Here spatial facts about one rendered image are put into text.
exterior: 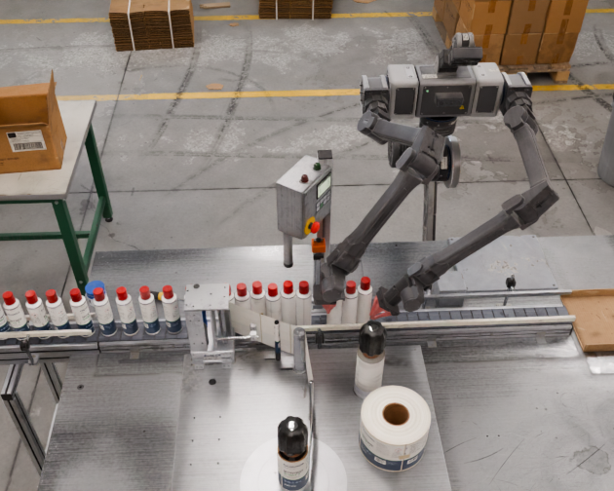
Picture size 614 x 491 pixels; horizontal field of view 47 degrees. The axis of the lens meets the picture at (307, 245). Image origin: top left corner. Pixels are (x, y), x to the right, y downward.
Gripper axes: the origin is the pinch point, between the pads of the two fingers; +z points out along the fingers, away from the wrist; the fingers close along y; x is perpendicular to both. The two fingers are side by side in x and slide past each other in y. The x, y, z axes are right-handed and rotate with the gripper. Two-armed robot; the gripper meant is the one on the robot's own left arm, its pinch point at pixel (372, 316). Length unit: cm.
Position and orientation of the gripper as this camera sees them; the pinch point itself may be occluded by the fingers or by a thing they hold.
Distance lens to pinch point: 247.4
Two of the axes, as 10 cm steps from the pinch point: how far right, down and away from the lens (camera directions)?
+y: 1.1, 6.5, -7.5
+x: 7.9, 4.0, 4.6
